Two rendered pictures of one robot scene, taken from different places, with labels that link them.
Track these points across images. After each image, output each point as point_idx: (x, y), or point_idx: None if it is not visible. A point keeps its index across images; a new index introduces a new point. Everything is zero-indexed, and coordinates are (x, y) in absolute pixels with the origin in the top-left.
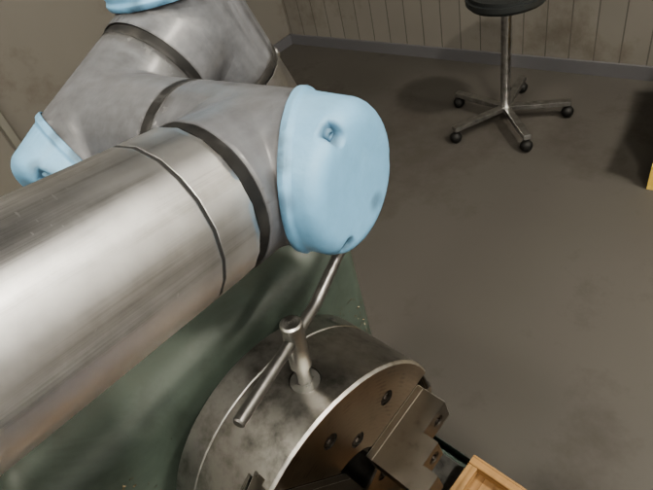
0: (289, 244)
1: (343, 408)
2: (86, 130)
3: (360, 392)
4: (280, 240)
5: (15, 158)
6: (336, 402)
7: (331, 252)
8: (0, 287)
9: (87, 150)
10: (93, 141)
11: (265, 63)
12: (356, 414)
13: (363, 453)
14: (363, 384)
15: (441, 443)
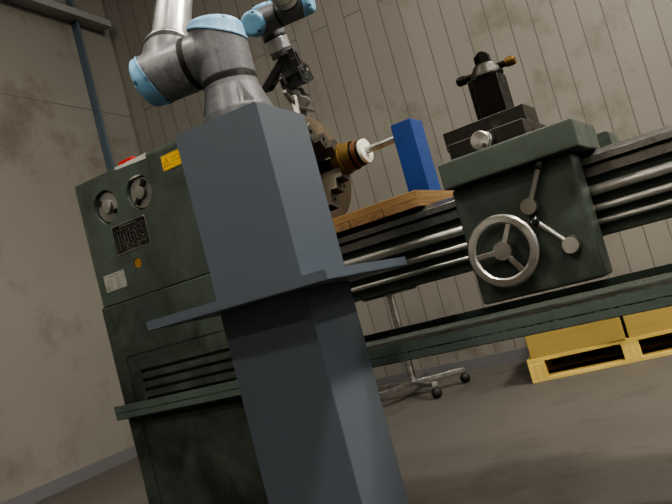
0: (301, 5)
1: (313, 123)
2: (259, 9)
3: (318, 125)
4: (300, 1)
5: (245, 12)
6: (311, 118)
7: (308, 3)
8: None
9: (259, 11)
10: (261, 9)
11: (284, 30)
12: (318, 133)
13: (324, 172)
14: (319, 124)
15: (381, 337)
